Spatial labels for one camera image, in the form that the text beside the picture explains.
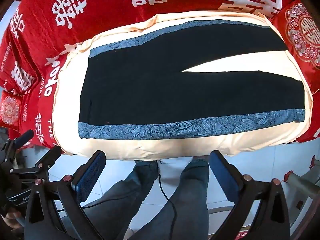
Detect person's left hand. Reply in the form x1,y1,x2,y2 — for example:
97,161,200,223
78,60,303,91
1,209,23,229

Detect cream seat cushion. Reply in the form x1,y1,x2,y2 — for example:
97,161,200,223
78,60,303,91
52,10,313,160

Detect black pants with blue trim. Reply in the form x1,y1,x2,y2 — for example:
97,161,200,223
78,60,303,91
78,20,306,140

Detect red embroidered pillow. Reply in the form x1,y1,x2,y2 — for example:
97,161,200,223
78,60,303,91
271,0,320,142
0,90,22,131

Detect red sofa cover with characters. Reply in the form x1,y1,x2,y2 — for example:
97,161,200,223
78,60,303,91
1,0,294,147

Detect grey metal stand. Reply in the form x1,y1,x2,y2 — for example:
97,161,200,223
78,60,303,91
284,155,319,224

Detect red embroidered pillow right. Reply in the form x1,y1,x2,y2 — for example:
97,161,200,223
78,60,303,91
271,0,320,142

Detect red embroidered pillow left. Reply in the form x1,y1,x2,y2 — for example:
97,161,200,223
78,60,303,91
0,90,22,131

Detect black cable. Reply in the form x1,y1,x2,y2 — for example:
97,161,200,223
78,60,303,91
82,162,178,240

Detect person's legs in jeans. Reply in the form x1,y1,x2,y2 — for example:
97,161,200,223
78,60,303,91
84,156,209,239

